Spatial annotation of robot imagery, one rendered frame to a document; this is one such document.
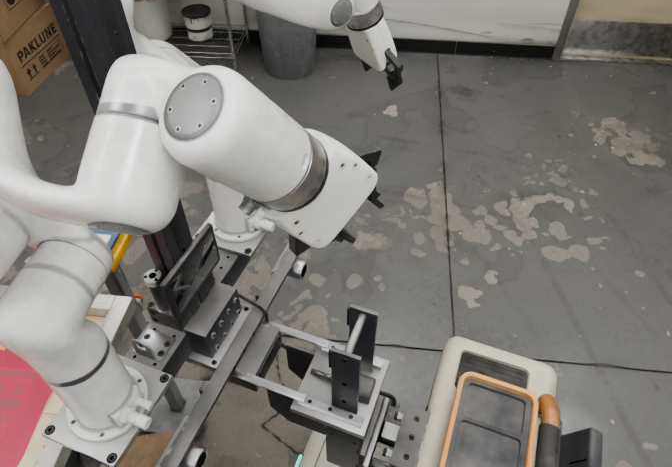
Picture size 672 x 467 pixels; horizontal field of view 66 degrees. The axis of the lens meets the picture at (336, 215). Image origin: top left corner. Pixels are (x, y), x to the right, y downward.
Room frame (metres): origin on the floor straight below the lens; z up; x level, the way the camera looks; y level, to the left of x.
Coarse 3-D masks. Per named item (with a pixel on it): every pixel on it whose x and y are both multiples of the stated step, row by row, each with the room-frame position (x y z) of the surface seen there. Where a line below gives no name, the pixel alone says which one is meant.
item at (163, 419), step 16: (128, 240) 0.90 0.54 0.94; (112, 272) 0.85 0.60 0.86; (112, 288) 0.85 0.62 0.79; (128, 288) 0.88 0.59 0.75; (144, 320) 0.88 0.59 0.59; (176, 384) 0.96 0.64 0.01; (192, 384) 0.96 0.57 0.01; (160, 400) 0.89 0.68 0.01; (176, 400) 0.85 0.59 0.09; (192, 400) 0.89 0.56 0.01; (160, 416) 0.83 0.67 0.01; (176, 416) 0.83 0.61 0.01
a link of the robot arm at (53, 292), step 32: (32, 256) 0.43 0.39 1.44; (64, 256) 0.42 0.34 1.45; (32, 288) 0.37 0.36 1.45; (64, 288) 0.38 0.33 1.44; (96, 288) 0.41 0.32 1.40; (0, 320) 0.33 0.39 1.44; (32, 320) 0.33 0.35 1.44; (64, 320) 0.35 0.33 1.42; (32, 352) 0.31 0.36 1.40; (64, 352) 0.33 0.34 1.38; (96, 352) 0.36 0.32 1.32; (64, 384) 0.32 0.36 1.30
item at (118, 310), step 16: (0, 288) 0.71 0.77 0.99; (96, 304) 0.66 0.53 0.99; (112, 304) 0.66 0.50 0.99; (128, 304) 0.66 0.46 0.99; (112, 320) 0.62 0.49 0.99; (128, 320) 0.64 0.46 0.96; (112, 336) 0.58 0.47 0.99; (48, 448) 0.35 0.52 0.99; (64, 448) 0.36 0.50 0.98; (48, 464) 0.32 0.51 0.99; (64, 464) 0.34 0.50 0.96
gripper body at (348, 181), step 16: (336, 144) 0.37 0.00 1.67; (336, 160) 0.36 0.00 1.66; (352, 160) 0.37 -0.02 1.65; (336, 176) 0.35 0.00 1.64; (352, 176) 0.37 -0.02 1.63; (368, 176) 0.39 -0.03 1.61; (320, 192) 0.33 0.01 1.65; (336, 192) 0.36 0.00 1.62; (352, 192) 0.37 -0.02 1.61; (368, 192) 0.39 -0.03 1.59; (304, 208) 0.33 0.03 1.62; (320, 208) 0.34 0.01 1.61; (336, 208) 0.36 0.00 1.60; (352, 208) 0.37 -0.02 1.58; (288, 224) 0.32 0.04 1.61; (304, 224) 0.33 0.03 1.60; (320, 224) 0.34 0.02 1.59; (336, 224) 0.36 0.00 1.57; (304, 240) 0.34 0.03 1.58; (320, 240) 0.35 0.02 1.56
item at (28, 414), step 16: (0, 352) 0.56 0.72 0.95; (32, 368) 0.53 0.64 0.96; (32, 384) 0.49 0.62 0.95; (32, 400) 0.46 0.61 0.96; (16, 416) 0.43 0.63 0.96; (32, 416) 0.43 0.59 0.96; (16, 432) 0.39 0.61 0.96; (32, 432) 0.39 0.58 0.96; (0, 448) 0.37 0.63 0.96; (16, 448) 0.37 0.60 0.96; (0, 464) 0.34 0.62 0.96; (16, 464) 0.34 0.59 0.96
